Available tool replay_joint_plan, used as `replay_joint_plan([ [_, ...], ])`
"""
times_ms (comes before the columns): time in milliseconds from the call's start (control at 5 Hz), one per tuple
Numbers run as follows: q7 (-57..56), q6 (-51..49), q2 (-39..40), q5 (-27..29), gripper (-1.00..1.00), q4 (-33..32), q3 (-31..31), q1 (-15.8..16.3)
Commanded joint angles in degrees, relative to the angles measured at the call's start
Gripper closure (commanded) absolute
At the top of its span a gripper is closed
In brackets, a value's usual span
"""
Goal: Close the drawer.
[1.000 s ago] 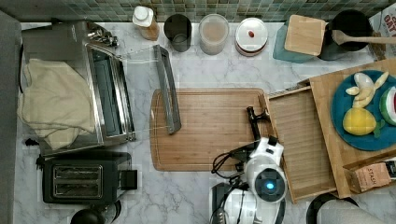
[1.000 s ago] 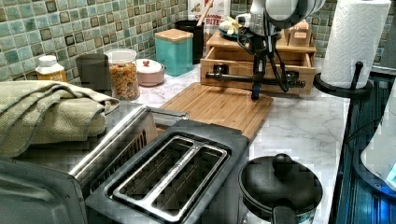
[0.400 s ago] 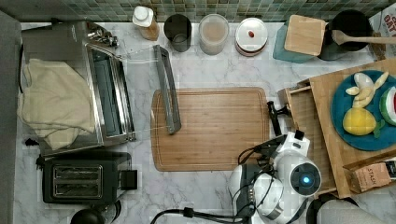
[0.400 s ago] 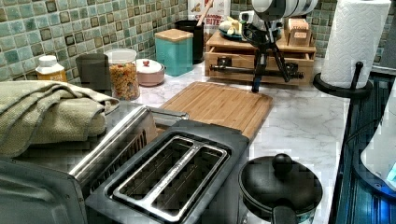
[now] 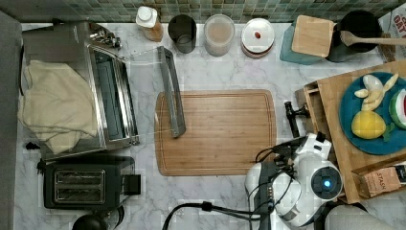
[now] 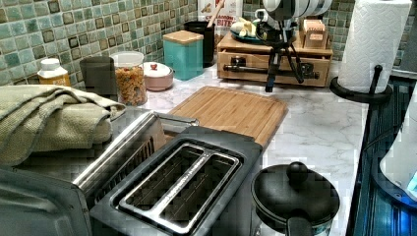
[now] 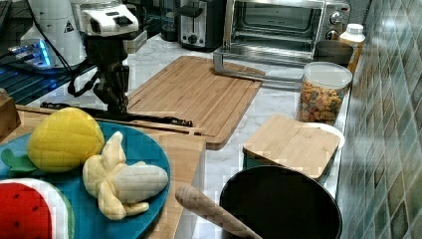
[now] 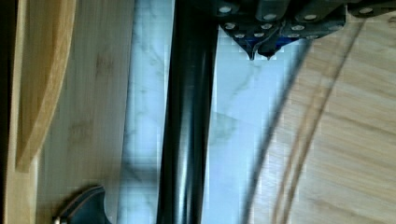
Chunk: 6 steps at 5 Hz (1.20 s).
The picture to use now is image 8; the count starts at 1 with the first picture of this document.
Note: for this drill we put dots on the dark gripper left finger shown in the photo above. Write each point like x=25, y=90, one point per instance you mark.
x=253, y=24

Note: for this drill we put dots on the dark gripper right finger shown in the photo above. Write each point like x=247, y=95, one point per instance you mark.
x=291, y=20

